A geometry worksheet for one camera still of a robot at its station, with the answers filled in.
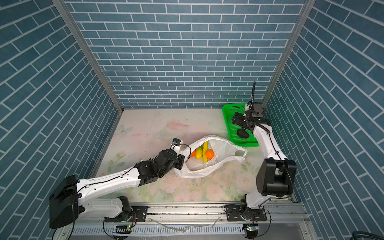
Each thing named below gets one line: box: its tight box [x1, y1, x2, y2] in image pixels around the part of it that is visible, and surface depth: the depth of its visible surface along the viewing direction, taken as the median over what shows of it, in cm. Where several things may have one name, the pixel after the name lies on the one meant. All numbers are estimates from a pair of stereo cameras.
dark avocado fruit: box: [237, 128, 250, 139], surface depth 104 cm
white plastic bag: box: [174, 135, 248, 179], surface depth 80 cm
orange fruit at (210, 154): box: [206, 149, 215, 160], surface depth 93 cm
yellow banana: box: [202, 141, 209, 163], surface depth 95 cm
